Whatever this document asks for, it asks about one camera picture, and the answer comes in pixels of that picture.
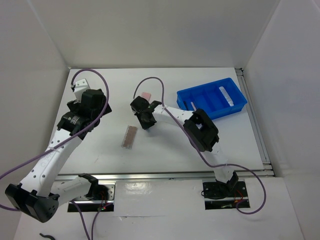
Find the brown eyeshadow palette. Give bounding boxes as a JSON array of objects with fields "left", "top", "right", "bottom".
[{"left": 121, "top": 125, "right": 138, "bottom": 150}]

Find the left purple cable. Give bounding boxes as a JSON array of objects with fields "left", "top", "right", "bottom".
[{"left": 0, "top": 68, "right": 110, "bottom": 240}]

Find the purple cable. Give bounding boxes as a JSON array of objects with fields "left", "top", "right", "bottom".
[
  {"left": 132, "top": 76, "right": 267, "bottom": 215},
  {"left": 0, "top": 68, "right": 110, "bottom": 240}
]

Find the aluminium rail right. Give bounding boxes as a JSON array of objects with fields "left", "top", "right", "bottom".
[{"left": 235, "top": 68, "right": 275, "bottom": 177}]

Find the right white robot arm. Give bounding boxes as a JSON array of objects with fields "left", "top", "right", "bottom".
[{"left": 130, "top": 96, "right": 239, "bottom": 196}]

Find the aluminium rail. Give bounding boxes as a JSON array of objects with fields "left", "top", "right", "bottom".
[
  {"left": 56, "top": 170, "right": 226, "bottom": 181},
  {"left": 235, "top": 68, "right": 275, "bottom": 177}
]

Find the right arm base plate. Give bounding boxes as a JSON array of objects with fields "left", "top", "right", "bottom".
[{"left": 200, "top": 181, "right": 250, "bottom": 210}]

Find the white lotion bottle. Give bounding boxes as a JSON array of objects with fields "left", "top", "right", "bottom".
[{"left": 219, "top": 86, "right": 234, "bottom": 107}]

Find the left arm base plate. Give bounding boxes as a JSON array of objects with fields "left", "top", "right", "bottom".
[{"left": 73, "top": 181, "right": 116, "bottom": 213}]

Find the aluminium rail front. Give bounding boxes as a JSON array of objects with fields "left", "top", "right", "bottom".
[{"left": 56, "top": 170, "right": 226, "bottom": 181}]

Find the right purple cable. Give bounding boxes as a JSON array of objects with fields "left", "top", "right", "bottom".
[{"left": 132, "top": 76, "right": 267, "bottom": 215}]

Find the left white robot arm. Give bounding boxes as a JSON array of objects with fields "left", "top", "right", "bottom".
[{"left": 5, "top": 78, "right": 112, "bottom": 223}]

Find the black hook bottom left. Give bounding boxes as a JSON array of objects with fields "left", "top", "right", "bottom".
[{"left": 39, "top": 233, "right": 56, "bottom": 240}]

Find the blue plastic organizer bin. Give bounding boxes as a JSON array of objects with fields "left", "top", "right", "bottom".
[{"left": 176, "top": 78, "right": 248, "bottom": 120}]

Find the pink slim makeup tube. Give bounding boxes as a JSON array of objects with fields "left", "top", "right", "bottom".
[{"left": 190, "top": 101, "right": 197, "bottom": 111}]

